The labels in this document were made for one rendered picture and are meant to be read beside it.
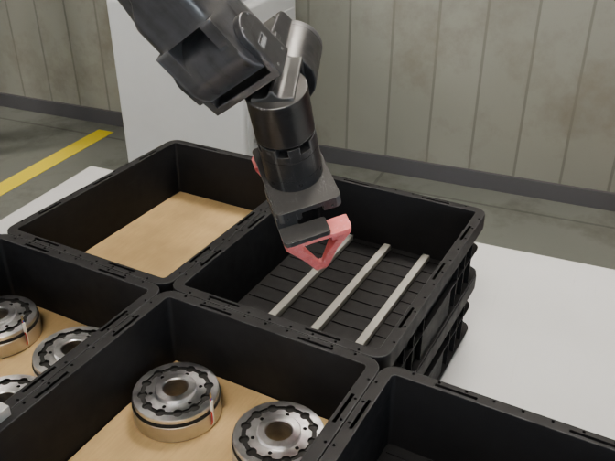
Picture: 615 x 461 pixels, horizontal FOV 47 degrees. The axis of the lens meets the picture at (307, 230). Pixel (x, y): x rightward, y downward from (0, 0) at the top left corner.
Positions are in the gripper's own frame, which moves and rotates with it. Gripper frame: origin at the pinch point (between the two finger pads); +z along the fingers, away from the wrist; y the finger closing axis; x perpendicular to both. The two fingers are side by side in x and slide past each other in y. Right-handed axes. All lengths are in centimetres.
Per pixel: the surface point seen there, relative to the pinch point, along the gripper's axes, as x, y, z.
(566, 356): 36, 3, 46
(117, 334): -24.0, -0.5, 7.4
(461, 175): 97, -159, 179
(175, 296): -17.2, -5.7, 10.6
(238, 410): -13.9, 7.9, 18.0
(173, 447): -21.7, 11.3, 15.1
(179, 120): -17, -188, 125
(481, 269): 34, -23, 53
